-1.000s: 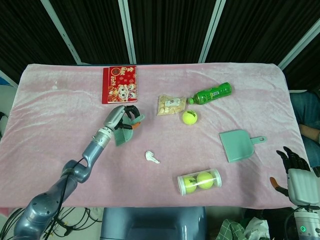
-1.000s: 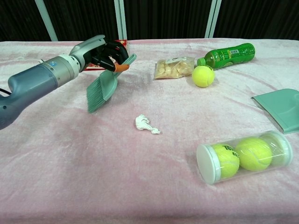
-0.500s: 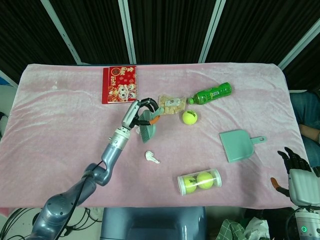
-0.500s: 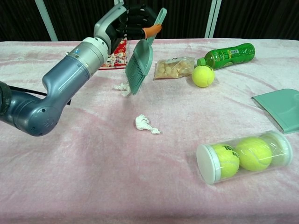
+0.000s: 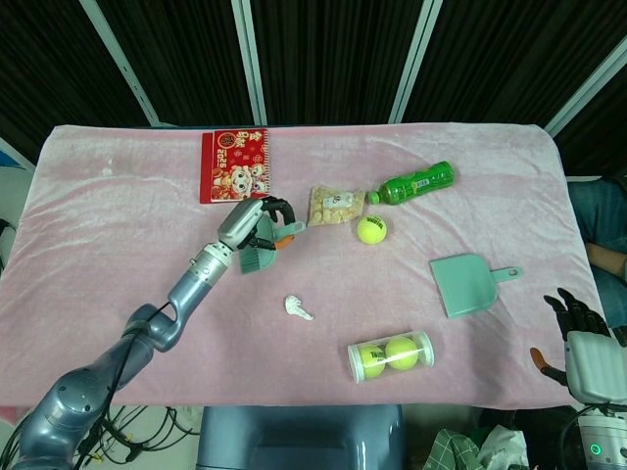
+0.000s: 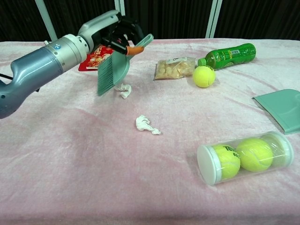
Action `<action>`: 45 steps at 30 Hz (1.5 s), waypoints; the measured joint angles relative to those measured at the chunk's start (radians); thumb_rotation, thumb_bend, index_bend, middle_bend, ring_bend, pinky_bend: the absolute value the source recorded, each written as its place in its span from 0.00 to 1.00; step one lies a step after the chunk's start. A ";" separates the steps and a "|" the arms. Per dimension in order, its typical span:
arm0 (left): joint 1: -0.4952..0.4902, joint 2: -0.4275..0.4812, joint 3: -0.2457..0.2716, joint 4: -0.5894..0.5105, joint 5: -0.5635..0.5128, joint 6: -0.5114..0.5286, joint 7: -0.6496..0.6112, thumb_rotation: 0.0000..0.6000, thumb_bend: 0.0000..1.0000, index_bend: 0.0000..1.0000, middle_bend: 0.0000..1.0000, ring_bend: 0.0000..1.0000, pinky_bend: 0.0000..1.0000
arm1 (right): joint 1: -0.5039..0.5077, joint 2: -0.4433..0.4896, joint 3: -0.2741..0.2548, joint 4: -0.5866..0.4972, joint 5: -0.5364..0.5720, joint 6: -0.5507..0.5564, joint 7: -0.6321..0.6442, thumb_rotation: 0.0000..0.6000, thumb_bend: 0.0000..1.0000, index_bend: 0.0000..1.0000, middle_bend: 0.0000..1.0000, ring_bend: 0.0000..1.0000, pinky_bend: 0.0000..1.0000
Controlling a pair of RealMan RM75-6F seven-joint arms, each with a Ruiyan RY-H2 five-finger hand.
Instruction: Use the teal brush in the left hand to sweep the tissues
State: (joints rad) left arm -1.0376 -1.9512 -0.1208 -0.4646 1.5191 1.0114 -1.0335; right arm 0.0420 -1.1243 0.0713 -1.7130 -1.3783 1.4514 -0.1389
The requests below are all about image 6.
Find clear snack bag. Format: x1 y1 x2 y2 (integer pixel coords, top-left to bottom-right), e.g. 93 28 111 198
154 57 196 81

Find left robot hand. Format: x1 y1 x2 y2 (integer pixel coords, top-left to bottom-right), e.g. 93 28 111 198
77 9 145 56

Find green drink bottle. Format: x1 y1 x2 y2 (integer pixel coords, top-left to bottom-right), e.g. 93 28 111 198
197 43 257 71

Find green hand brush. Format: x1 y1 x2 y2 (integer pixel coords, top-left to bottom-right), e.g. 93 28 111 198
97 33 155 97

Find pink velvet table cloth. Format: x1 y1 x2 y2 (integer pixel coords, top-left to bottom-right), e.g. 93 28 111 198
0 38 300 225

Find yellow-green tennis ball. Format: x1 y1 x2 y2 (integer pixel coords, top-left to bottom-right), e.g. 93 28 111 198
212 144 241 180
236 137 274 172
192 65 216 88

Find white paper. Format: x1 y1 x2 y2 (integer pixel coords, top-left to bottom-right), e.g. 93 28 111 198
135 114 162 135
114 83 132 99

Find clear tennis ball tube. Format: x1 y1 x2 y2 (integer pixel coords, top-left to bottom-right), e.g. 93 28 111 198
196 131 294 186

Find green dustpan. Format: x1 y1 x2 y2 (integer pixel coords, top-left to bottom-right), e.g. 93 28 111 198
252 89 300 135

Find red spiral desk calendar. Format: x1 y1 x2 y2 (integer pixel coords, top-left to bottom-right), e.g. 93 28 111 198
78 44 116 72

